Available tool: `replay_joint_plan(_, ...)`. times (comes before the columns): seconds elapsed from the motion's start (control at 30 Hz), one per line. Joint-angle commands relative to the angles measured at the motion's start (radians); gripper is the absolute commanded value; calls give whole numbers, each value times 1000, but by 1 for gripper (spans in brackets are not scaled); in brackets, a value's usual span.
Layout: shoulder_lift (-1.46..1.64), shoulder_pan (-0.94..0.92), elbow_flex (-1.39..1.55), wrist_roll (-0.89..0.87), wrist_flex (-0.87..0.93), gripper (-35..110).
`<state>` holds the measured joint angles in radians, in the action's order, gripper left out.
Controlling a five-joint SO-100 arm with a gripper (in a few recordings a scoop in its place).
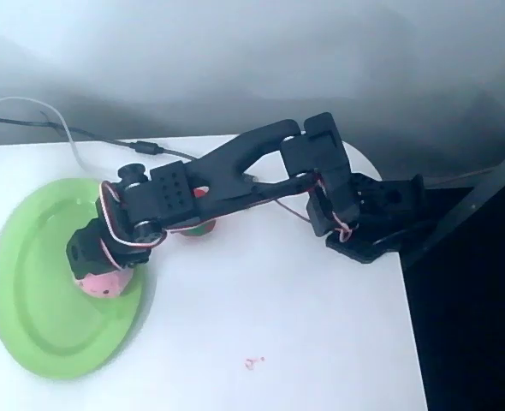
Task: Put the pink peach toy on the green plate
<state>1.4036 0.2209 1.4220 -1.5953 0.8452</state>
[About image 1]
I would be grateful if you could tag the pink plush peach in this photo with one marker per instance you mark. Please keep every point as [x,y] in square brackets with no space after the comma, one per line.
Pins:
[102,286]

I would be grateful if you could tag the black side furniture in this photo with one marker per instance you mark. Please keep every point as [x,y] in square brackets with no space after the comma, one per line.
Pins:
[471,321]

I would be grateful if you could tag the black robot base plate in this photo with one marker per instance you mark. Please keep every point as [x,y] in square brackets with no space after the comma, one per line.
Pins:
[364,250]

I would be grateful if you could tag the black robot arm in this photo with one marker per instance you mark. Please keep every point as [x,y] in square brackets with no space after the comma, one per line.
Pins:
[235,162]

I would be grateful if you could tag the green oval plate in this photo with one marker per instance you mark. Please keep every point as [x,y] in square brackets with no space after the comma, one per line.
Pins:
[43,308]

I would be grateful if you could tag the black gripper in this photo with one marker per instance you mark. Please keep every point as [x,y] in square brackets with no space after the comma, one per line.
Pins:
[82,257]

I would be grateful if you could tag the red plush strawberry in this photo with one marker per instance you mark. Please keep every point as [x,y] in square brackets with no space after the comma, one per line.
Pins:
[197,232]

